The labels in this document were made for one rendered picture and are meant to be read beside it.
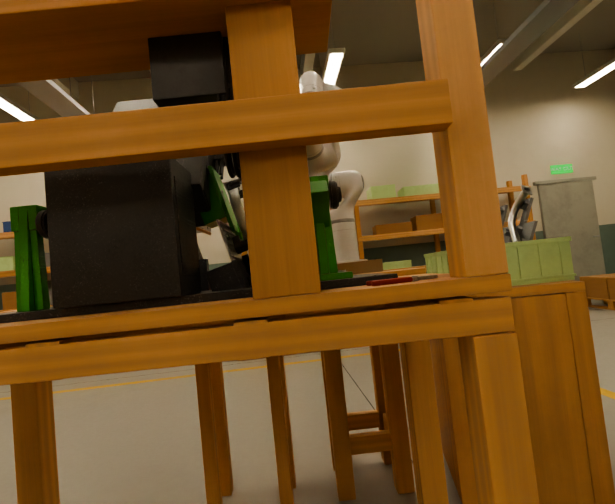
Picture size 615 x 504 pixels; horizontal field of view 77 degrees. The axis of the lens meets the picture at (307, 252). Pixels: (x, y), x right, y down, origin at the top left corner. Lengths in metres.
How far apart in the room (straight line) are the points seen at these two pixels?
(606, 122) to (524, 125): 1.64
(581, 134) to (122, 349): 8.88
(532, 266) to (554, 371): 0.39
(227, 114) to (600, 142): 8.87
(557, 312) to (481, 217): 0.88
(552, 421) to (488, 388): 0.89
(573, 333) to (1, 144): 1.76
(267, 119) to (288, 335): 0.43
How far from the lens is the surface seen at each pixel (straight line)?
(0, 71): 1.31
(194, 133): 0.81
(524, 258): 1.74
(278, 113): 0.80
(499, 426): 0.93
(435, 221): 6.79
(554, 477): 1.85
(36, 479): 1.82
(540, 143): 8.66
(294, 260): 0.79
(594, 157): 9.24
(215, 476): 1.75
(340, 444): 1.75
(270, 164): 0.82
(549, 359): 1.71
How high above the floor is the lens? 0.92
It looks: 3 degrees up
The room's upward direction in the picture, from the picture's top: 6 degrees counter-clockwise
